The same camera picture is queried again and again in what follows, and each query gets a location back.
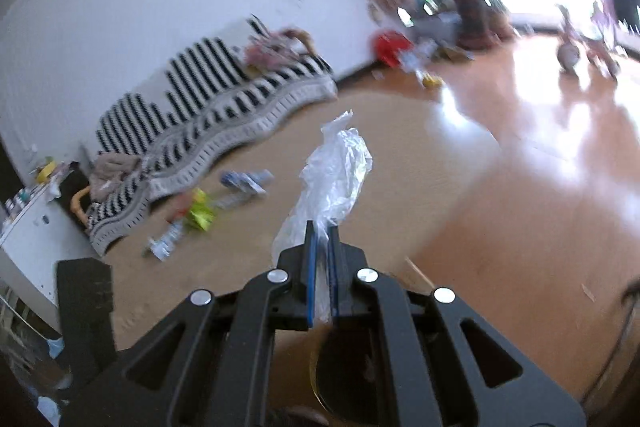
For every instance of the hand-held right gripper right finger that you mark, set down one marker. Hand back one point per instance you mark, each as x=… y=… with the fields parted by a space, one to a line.
x=334 y=277

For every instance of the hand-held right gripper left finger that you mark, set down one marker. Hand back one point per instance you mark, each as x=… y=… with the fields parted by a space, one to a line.
x=311 y=277

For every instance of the dark round bin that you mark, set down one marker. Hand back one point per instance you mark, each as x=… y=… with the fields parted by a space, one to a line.
x=350 y=372

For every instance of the clear plastic bag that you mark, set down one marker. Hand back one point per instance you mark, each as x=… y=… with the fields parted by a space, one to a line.
x=330 y=177

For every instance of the crumpled silver wrapper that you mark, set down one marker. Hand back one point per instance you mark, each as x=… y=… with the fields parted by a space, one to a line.
x=245 y=181

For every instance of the green snack packet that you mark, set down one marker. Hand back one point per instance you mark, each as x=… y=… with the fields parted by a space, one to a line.
x=200 y=212

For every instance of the black white striped sofa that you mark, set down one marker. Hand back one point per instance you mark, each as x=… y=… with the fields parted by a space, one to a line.
x=225 y=107

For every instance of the small yellow floor toy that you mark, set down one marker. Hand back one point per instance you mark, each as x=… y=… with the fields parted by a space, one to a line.
x=432 y=81

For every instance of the brown dotted clothing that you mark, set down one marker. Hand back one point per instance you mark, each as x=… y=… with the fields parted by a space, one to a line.
x=112 y=167

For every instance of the black rectangular object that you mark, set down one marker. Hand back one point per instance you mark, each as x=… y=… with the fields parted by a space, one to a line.
x=85 y=307

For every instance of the cartoon print cushion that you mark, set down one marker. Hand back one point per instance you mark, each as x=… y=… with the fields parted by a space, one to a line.
x=265 y=52

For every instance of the red plastic bag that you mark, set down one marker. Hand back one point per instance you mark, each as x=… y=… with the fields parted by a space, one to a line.
x=392 y=47

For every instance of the wooden sofa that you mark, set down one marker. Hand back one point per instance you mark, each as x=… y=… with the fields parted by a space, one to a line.
x=80 y=207

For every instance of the white cabinet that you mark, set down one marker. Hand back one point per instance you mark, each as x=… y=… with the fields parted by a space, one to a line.
x=30 y=252

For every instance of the yellow item on cabinet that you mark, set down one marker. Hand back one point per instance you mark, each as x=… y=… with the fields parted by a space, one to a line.
x=46 y=171

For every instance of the child tricycle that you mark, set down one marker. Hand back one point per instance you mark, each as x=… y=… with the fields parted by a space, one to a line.
x=570 y=54

